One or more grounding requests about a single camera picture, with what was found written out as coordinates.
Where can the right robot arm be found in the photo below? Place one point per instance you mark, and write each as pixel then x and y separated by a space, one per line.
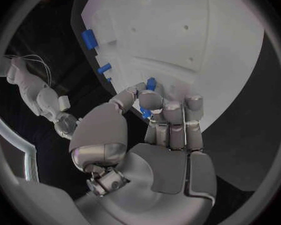
pixel 32 86

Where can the white task board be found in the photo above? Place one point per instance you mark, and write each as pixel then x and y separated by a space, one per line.
pixel 168 41

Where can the blue peg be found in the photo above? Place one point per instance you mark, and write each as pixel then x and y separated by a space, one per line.
pixel 104 68

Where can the blue cylinder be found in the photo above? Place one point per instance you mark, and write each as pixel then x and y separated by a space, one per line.
pixel 151 84

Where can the blue block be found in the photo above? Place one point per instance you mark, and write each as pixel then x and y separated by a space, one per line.
pixel 89 39

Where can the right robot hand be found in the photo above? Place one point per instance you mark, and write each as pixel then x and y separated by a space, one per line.
pixel 65 124

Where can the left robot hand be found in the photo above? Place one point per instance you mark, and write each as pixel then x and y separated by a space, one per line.
pixel 168 165

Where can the small blue plug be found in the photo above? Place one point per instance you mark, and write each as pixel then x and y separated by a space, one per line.
pixel 109 79

